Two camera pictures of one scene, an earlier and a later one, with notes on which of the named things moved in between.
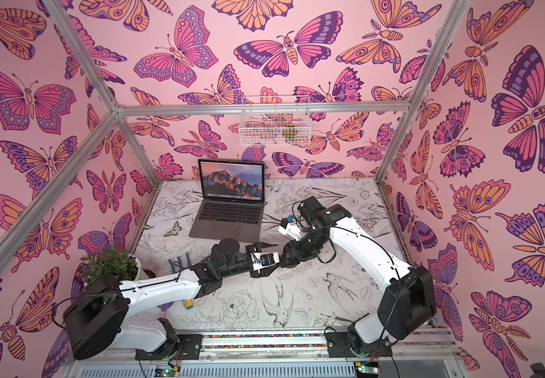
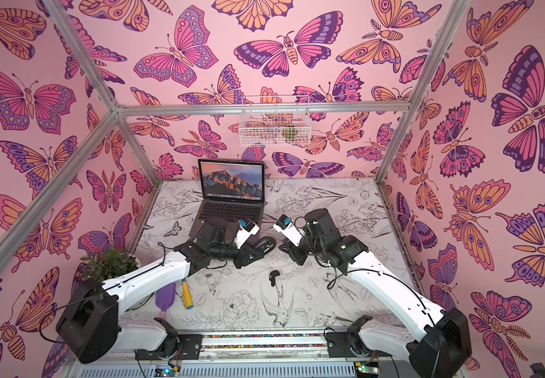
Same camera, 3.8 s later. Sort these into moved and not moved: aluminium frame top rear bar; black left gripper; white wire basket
Moved: black left gripper
Not moved: white wire basket; aluminium frame top rear bar
